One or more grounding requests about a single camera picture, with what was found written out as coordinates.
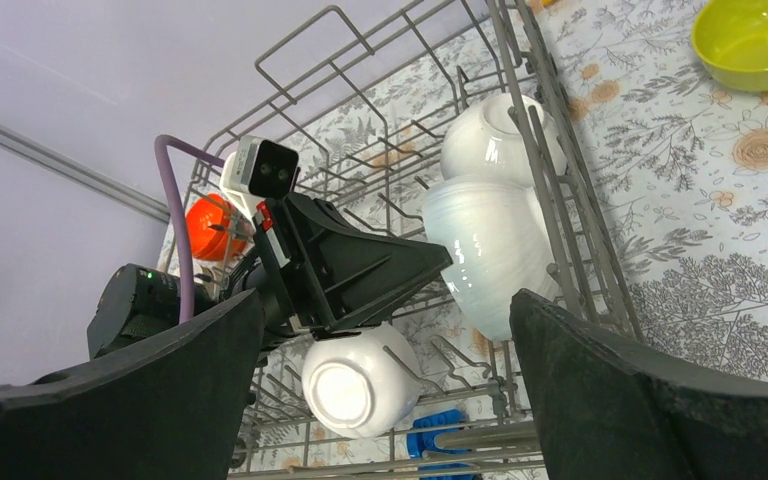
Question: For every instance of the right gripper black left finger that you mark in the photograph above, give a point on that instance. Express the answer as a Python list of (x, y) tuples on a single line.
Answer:
[(166, 407)]

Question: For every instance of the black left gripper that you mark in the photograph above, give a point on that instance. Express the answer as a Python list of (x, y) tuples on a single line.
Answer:
[(317, 274)]

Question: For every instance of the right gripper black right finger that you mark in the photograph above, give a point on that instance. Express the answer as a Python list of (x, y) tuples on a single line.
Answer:
[(608, 407)]

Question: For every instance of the white bowl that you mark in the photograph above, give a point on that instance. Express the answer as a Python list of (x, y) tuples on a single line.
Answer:
[(496, 236), (361, 386), (484, 141)]

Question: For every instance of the grey wire dish rack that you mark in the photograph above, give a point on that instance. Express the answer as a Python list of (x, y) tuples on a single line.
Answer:
[(369, 121)]

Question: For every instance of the white bowl back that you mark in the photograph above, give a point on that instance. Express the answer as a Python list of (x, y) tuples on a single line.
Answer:
[(484, 141)]

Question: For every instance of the yellow bowl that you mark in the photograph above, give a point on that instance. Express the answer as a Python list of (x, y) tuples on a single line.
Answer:
[(730, 38)]

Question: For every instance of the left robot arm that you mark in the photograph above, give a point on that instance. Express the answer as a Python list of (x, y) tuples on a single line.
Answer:
[(139, 302)]

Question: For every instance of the floral tablecloth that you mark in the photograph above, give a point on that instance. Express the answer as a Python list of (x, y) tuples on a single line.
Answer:
[(677, 163)]

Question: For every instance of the left aluminium frame post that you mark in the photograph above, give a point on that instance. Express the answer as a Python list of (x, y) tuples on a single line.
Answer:
[(78, 173)]

